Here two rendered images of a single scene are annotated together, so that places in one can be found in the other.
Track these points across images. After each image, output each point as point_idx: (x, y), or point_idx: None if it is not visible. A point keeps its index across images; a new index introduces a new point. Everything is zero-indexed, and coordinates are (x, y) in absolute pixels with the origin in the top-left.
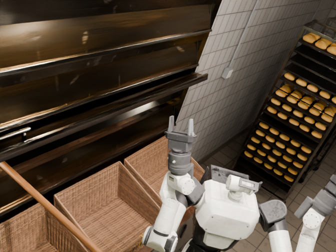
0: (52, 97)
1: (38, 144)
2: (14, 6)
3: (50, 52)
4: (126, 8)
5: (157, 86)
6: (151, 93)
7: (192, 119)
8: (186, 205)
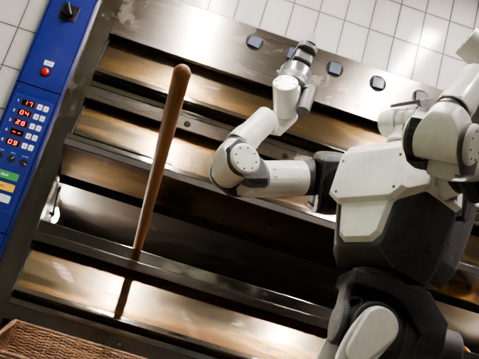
0: None
1: (170, 172)
2: (192, 43)
3: (225, 105)
4: (348, 106)
5: None
6: None
7: (313, 33)
8: (311, 165)
